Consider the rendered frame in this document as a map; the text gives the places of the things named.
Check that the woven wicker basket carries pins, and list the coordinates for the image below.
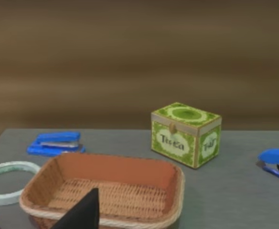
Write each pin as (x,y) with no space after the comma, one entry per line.
(106,186)

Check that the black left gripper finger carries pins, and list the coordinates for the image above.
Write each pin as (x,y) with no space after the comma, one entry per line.
(84,212)

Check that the green tea box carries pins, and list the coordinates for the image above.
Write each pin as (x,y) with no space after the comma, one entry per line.
(185,136)

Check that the blue stapler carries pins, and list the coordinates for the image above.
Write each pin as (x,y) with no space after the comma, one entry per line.
(56,143)
(276,162)

